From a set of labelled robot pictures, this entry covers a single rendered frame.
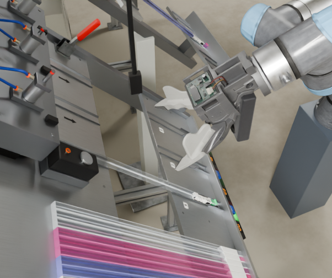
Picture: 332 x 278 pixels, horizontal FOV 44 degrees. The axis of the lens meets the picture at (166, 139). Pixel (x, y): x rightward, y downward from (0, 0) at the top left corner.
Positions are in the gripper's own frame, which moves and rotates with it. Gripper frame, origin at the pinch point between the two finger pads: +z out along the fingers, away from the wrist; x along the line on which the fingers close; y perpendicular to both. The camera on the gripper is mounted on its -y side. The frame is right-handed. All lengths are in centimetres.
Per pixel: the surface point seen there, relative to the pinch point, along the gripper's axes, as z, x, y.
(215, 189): 3.7, -4.9, -34.0
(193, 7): -4, -186, -124
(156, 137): 8.0, -15.0, -16.5
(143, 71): 11, -54, -31
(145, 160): 38, -53, -72
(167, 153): 7.6, -11.0, -18.8
